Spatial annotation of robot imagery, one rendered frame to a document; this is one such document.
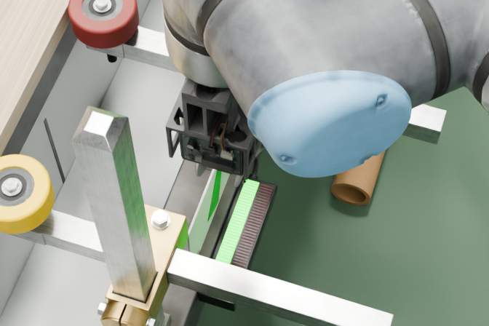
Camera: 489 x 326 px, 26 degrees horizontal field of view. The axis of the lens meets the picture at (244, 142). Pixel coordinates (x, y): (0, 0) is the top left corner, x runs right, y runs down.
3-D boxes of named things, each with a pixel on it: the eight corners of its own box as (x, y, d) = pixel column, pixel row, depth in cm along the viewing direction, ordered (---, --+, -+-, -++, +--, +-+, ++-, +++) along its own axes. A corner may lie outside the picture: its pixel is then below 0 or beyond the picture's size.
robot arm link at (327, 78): (458, 62, 62) (353, -82, 68) (284, 139, 59) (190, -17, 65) (434, 142, 70) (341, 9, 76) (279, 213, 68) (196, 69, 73)
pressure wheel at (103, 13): (153, 41, 133) (146, -16, 123) (130, 92, 129) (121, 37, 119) (94, 25, 134) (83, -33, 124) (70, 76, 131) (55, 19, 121)
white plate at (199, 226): (260, 99, 140) (262, 56, 132) (194, 271, 128) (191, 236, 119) (256, 97, 140) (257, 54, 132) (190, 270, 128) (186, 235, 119)
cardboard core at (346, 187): (410, 68, 218) (372, 191, 203) (404, 89, 225) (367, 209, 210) (372, 57, 219) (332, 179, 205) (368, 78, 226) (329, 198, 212)
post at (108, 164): (166, 325, 125) (127, 110, 84) (156, 352, 123) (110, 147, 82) (138, 316, 126) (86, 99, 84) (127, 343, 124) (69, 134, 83)
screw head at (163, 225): (172, 215, 115) (172, 210, 114) (166, 232, 114) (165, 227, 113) (154, 209, 115) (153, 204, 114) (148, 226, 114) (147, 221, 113)
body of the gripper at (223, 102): (166, 160, 91) (156, 83, 81) (199, 81, 95) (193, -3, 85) (250, 185, 90) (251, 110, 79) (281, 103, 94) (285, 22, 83)
